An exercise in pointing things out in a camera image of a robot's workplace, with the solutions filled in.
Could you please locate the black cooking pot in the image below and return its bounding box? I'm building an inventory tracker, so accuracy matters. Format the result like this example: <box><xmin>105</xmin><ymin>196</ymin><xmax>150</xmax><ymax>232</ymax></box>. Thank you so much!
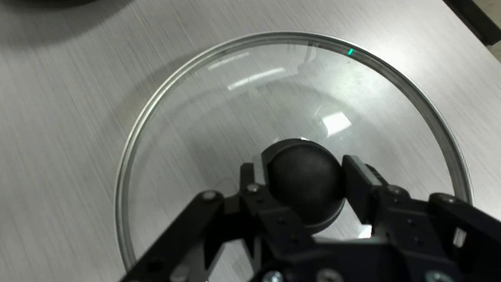
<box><xmin>0</xmin><ymin>0</ymin><xmax>100</xmax><ymax>10</ymax></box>

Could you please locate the glass lid with black knob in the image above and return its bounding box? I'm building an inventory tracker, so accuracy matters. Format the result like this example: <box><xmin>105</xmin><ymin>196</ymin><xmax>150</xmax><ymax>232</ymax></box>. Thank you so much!
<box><xmin>116</xmin><ymin>33</ymin><xmax>471</xmax><ymax>265</ymax></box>

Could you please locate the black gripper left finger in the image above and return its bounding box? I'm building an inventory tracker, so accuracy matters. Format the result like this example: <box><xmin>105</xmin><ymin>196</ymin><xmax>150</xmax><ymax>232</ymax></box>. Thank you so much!
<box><xmin>122</xmin><ymin>163</ymin><xmax>288</xmax><ymax>282</ymax></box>

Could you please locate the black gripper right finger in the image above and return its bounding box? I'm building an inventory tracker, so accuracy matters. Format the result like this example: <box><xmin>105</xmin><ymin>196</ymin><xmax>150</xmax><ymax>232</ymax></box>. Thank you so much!
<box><xmin>343</xmin><ymin>156</ymin><xmax>501</xmax><ymax>282</ymax></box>

